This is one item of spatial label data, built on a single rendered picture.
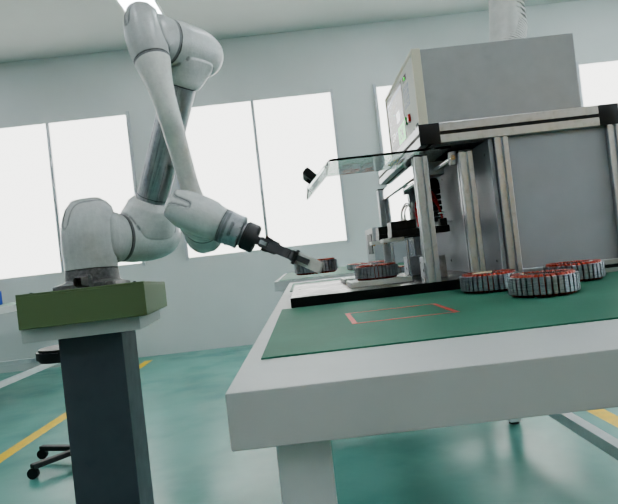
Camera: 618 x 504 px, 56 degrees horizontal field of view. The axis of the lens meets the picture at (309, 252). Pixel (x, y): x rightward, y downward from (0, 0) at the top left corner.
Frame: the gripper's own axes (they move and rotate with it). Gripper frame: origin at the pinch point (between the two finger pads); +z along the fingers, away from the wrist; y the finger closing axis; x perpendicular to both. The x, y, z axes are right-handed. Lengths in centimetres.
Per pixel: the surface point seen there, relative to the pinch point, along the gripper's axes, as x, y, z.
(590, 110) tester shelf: 55, 25, 41
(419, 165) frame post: 29.3, 23.3, 12.0
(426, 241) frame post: 14.6, 23.3, 20.0
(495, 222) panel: 24.6, 22.6, 32.5
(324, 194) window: 72, -469, -10
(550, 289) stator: 11, 60, 34
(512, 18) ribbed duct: 138, -110, 41
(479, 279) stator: 10, 41, 29
